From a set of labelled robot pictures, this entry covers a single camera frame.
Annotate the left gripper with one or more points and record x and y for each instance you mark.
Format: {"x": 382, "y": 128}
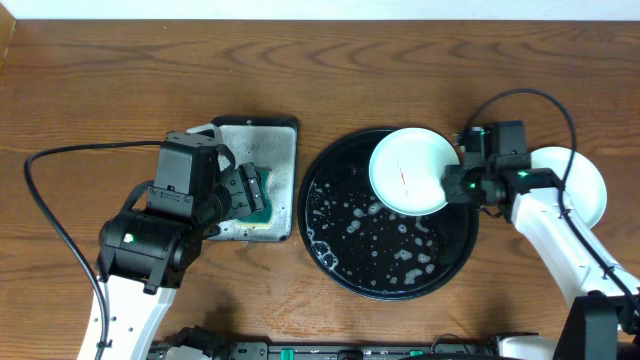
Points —
{"x": 249, "y": 192}

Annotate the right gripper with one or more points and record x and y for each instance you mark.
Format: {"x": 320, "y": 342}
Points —
{"x": 453, "y": 175}

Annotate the green yellow sponge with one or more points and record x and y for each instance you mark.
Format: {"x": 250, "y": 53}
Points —
{"x": 263, "y": 218}

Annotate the light green plate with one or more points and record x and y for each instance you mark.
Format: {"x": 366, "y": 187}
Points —
{"x": 585, "y": 184}
{"x": 406, "y": 168}

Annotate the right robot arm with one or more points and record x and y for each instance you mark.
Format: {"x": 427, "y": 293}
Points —
{"x": 603, "y": 296}

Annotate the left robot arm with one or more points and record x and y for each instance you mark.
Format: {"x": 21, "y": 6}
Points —
{"x": 147, "y": 247}

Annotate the black rectangular soap tray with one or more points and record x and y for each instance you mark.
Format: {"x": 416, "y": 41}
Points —
{"x": 267, "y": 142}

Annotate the black round tray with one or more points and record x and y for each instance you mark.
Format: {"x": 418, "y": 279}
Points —
{"x": 368, "y": 248}

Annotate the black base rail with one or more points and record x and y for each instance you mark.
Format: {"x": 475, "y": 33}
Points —
{"x": 198, "y": 343}

